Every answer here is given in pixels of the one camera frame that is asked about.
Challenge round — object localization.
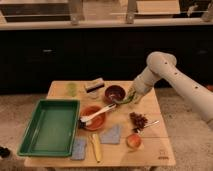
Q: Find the white spatula black handle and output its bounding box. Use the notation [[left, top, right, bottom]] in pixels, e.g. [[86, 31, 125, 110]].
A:
[[79, 104, 116, 127]]

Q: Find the wooden table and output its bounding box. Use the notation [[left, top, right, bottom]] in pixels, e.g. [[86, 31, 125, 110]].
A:
[[24, 89, 176, 168]]

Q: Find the green translucent cup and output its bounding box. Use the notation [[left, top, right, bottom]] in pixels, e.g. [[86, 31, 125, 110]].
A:
[[67, 82, 77, 97]]

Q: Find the grey cloth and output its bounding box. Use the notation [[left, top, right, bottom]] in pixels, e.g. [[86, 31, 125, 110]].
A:
[[100, 125, 121, 144]]

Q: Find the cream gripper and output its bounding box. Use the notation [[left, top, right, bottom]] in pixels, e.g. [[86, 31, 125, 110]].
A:
[[127, 87, 144, 104]]

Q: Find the orange bowl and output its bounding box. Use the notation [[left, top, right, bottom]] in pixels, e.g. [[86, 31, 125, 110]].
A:
[[79, 106, 106, 131]]

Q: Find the black object on floor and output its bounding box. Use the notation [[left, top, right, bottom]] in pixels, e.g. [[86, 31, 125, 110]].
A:
[[0, 146, 10, 158]]

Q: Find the bunch of dark grapes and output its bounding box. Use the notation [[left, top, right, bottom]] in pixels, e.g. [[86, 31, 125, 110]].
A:
[[129, 112, 148, 129]]

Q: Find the blue sponge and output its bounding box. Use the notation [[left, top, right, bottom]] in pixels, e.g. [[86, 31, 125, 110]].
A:
[[71, 137, 87, 160]]

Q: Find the metal spoon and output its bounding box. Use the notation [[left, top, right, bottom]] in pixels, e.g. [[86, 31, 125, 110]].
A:
[[136, 120, 160, 133]]

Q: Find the red apple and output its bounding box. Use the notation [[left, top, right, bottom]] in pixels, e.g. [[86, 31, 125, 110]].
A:
[[126, 133, 141, 149]]

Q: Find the yellow banana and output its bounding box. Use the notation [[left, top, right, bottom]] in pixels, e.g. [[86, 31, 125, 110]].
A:
[[89, 134, 102, 162]]

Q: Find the purple bowl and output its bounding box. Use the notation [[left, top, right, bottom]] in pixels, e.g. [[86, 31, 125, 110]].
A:
[[104, 85, 126, 104]]

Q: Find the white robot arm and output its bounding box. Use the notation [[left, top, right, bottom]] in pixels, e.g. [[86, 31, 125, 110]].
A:
[[128, 51, 213, 130]]

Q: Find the green plastic tray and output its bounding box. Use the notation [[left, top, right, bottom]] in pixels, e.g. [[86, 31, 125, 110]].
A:
[[17, 99, 80, 157]]

